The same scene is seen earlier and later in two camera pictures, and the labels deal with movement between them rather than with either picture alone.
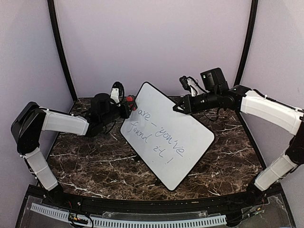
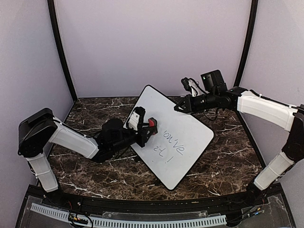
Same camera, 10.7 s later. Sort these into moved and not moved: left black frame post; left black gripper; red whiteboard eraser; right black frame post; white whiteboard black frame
Moved: red whiteboard eraser; left black gripper
Not moved: left black frame post; right black frame post; white whiteboard black frame
